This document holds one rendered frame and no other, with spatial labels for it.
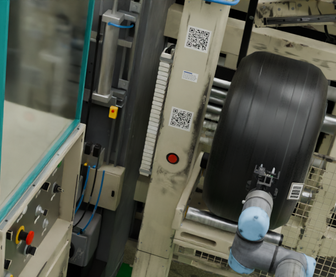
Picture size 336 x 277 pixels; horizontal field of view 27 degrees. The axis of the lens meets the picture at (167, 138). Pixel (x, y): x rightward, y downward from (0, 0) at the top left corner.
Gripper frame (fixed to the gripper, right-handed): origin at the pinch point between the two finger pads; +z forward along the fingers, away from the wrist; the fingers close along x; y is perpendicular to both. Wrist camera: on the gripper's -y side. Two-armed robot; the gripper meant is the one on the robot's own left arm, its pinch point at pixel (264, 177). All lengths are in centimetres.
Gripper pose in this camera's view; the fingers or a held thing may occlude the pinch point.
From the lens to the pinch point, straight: 208.3
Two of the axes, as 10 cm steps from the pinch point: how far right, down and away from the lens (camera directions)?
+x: -9.5, -2.7, 1.3
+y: 2.0, -8.9, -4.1
